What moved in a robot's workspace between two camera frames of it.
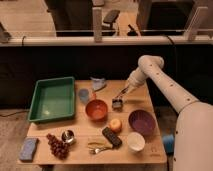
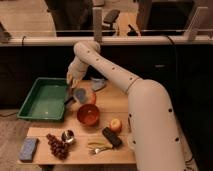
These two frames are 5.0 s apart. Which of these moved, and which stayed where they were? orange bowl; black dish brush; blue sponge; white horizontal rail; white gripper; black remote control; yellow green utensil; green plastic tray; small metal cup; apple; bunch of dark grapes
Moved: black dish brush; orange bowl; white gripper; green plastic tray
Stayed: blue sponge; bunch of dark grapes; apple; yellow green utensil; white horizontal rail; black remote control; small metal cup
